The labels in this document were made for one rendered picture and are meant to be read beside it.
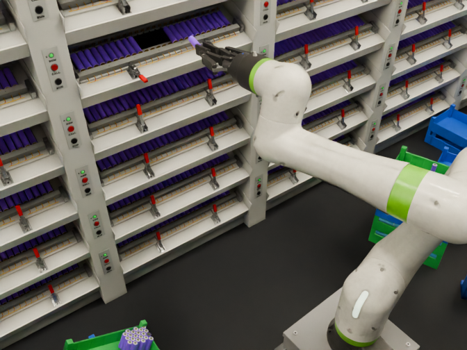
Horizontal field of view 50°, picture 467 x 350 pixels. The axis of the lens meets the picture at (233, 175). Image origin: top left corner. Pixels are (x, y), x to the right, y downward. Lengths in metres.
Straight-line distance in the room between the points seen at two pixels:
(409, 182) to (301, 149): 0.24
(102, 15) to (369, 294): 1.00
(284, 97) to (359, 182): 0.25
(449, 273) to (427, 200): 1.28
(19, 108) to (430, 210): 1.06
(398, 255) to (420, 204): 0.37
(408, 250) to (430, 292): 0.85
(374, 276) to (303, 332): 0.29
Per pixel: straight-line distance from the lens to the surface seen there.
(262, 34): 1.74
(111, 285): 2.02
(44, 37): 1.38
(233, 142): 1.90
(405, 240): 1.34
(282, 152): 1.14
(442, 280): 2.25
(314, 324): 1.52
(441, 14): 2.57
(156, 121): 1.67
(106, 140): 1.62
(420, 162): 2.20
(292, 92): 1.11
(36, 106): 1.47
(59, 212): 1.71
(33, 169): 1.58
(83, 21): 1.42
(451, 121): 2.99
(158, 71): 1.56
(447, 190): 1.03
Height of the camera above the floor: 1.67
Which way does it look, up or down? 41 degrees down
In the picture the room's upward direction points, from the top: straight up
